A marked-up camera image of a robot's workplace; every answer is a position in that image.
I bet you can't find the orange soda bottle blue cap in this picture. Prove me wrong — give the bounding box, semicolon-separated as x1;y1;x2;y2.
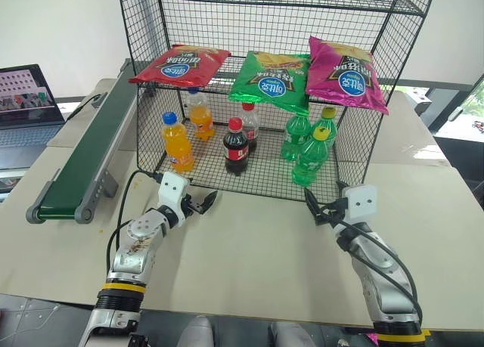
160;111;196;174
187;86;216;142

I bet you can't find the red potato chips bag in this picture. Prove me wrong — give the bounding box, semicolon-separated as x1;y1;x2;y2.
128;44;232;88

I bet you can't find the green potato chips bag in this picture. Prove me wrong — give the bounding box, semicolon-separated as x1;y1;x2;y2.
228;51;312;117

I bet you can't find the black wire mesh rack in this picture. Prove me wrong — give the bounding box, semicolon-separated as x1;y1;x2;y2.
116;0;439;205

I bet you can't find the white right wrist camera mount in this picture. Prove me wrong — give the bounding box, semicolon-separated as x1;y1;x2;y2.
341;184;378;225

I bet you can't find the magenta potato chips bag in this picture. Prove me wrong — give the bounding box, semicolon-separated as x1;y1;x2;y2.
305;35;390;116

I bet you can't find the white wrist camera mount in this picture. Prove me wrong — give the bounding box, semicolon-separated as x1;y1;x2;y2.
157;171;191;227
341;184;378;225

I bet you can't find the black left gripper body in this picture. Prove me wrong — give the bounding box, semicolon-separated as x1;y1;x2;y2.
180;194;202;218

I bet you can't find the black plugged-in cable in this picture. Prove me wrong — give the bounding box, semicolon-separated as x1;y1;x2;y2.
65;92;109;123

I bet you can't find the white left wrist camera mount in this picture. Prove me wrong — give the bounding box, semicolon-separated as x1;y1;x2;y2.
157;171;191;227

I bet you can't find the green soda bottle yellow cap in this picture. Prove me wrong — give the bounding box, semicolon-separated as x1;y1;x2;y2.
319;106;338;152
290;126;329;187
280;111;312;163

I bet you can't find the grey laptop computer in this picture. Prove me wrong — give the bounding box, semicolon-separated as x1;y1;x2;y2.
0;63;67;171

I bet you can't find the green conveyor belt grey frame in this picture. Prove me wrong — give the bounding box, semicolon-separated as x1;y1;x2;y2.
25;57;147;225

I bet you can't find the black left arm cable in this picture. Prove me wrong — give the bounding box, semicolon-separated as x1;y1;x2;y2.
105;169;164;287

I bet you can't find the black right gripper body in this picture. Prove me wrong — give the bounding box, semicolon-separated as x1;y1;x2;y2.
315;197;347;228

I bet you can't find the cola bottle red cap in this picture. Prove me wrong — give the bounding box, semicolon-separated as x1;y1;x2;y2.
222;117;250;177
240;101;261;153

